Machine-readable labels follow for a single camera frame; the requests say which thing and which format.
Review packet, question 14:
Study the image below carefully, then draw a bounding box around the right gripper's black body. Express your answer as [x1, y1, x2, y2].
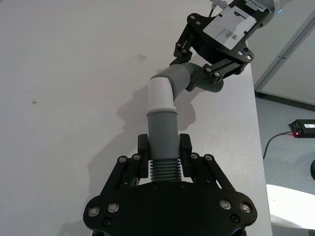
[186, 0, 271, 65]

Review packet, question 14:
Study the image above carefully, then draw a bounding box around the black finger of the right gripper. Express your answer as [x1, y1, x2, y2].
[169, 24, 198, 66]
[203, 58, 247, 84]

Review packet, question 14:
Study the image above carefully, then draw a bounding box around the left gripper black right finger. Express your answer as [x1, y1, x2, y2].
[179, 134, 238, 195]

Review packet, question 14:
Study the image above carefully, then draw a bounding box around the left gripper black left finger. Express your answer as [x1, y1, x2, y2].
[97, 134, 152, 198]

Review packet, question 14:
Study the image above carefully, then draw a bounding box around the white elbow pipe fitting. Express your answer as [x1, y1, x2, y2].
[147, 76, 177, 112]

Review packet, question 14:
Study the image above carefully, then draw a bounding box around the grey framed glass partition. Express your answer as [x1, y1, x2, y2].
[254, 16, 315, 109]

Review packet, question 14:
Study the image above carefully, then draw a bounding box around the white rounded base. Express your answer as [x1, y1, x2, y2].
[266, 183, 315, 231]

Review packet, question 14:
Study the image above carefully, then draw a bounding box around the black power supply box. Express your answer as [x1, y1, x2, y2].
[288, 119, 315, 139]

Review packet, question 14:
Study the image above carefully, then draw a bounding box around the dark power cable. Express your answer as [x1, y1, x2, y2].
[263, 131, 296, 159]

